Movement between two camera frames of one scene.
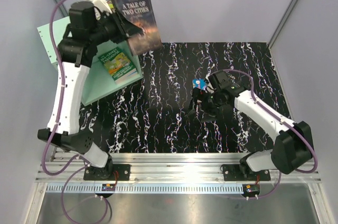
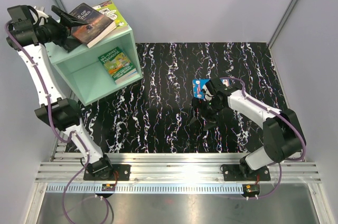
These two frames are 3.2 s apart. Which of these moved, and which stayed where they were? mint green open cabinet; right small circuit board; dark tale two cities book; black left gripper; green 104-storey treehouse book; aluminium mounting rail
Moved: black left gripper; dark tale two cities book
Stayed: mint green open cabinet; green 104-storey treehouse book; aluminium mounting rail; right small circuit board
